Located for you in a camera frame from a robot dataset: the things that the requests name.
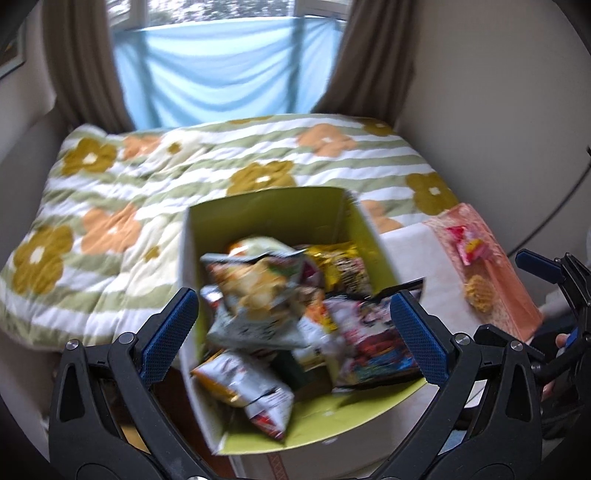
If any pink white snack bag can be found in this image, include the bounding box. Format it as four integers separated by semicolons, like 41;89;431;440
446;225;492;266

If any window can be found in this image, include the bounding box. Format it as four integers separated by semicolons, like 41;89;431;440
105;0;352;29

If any orange white chip bag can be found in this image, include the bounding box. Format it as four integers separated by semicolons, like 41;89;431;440
190;350;294;441

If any dark blue red snack bag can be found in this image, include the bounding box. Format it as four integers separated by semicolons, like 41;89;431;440
322;278;424;390

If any grey potato chip bag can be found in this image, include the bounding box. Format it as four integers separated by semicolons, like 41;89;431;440
199;250;310;350

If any light blue hanging cloth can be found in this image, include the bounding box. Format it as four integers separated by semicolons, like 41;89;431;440
114;16;344;129

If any right hand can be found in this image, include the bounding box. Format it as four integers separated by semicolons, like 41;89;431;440
540;332;570;402

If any right brown curtain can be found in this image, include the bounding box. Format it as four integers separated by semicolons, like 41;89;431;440
312;0;422;126

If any pink floral table cloth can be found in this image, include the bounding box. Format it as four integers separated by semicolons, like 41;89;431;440
365;201;542;341

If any green cardboard box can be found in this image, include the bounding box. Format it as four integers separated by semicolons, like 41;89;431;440
178;186;429;458

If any left brown curtain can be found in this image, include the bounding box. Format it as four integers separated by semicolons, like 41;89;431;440
42;0;134;133

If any brown curtain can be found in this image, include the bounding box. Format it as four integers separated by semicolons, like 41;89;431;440
312;0;422;126
42;0;134;133

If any floral striped duvet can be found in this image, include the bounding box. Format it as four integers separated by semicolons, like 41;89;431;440
1;114;457;351

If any framed town picture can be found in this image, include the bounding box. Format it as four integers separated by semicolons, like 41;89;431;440
0;23;26;79

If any gold foil snack bag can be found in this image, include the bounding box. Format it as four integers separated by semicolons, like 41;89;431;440
305;242;372;297

